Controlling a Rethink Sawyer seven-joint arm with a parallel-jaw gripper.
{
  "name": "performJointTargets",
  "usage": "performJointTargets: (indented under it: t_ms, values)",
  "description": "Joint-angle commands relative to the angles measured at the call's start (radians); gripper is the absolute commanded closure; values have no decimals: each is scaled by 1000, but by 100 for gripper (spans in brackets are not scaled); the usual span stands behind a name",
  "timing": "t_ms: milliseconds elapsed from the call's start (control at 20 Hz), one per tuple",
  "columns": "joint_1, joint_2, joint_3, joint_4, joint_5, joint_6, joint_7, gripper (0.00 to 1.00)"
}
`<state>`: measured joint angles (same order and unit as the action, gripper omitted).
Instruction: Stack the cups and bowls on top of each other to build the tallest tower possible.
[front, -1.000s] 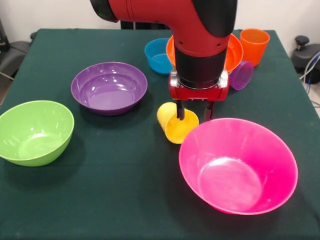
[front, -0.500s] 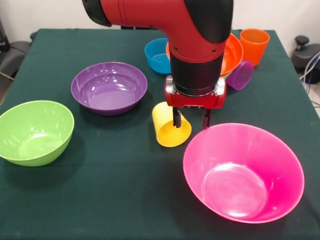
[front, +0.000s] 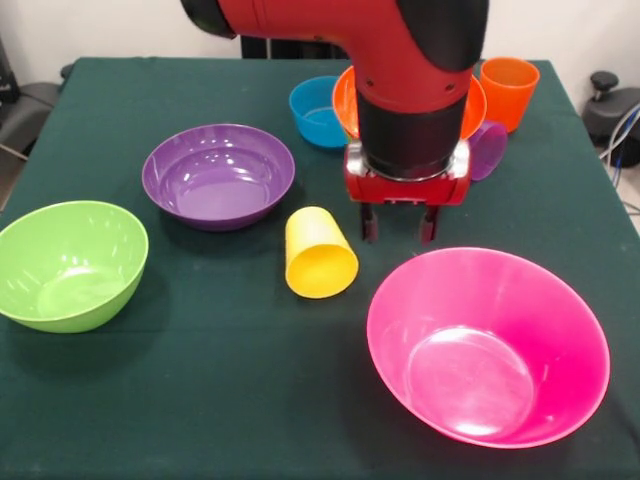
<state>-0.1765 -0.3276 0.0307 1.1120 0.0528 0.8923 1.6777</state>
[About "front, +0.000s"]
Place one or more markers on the large orange plastic bowl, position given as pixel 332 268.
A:
pixel 345 100

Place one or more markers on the green plastic bowl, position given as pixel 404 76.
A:
pixel 65 265

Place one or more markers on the blue plastic bowl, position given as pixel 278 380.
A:
pixel 310 120

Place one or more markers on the purple plastic cup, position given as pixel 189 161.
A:
pixel 487 150

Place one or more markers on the orange plastic cup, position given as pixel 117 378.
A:
pixel 515 95

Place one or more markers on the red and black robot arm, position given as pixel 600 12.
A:
pixel 400 75

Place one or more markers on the yellow plastic cup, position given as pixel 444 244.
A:
pixel 320 270

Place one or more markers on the purple plastic bowl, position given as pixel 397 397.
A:
pixel 215 180

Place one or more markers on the dark green tablecloth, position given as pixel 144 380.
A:
pixel 150 410

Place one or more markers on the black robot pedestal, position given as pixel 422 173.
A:
pixel 290 50

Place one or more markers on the black chair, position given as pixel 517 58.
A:
pixel 25 115

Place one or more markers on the pink plastic bowl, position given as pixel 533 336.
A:
pixel 490 350

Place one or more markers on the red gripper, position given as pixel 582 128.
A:
pixel 405 192

